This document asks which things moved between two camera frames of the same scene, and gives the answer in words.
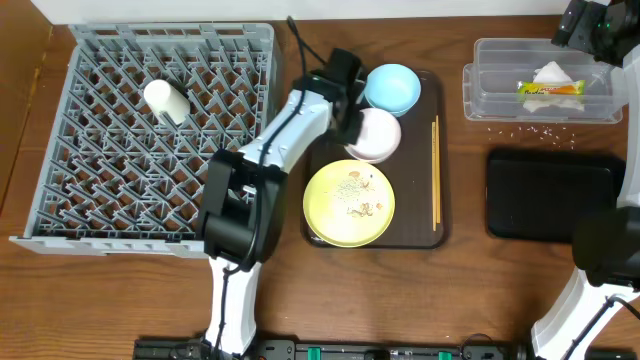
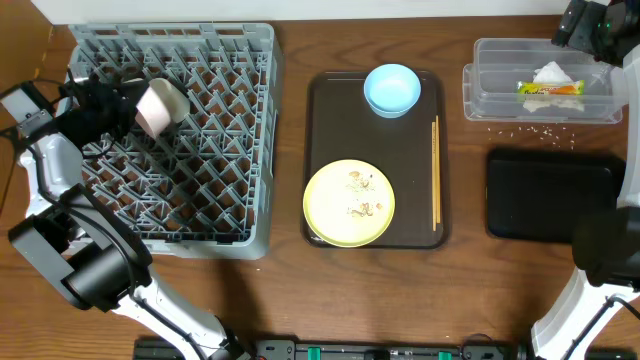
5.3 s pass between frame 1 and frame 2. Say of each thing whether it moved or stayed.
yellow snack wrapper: stayed
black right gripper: stayed
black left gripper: moved
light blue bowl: stayed
